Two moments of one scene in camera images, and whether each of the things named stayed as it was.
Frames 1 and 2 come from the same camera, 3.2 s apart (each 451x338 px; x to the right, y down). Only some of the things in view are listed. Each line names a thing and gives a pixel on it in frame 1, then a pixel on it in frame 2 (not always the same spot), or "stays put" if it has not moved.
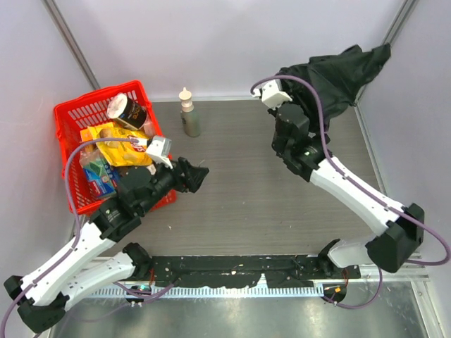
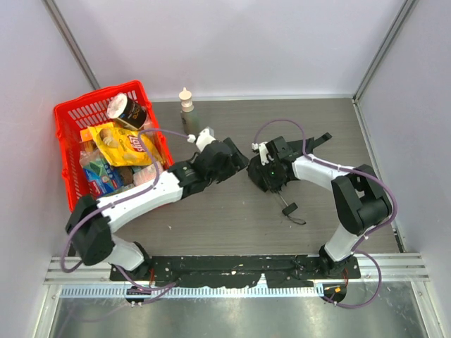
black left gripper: (183, 174) to (232, 155)
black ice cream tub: (127, 113) stays put
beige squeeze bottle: (191, 117) stays put
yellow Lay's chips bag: (121, 146) stays put
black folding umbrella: (340, 77) to (298, 150)
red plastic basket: (90, 110) stays put
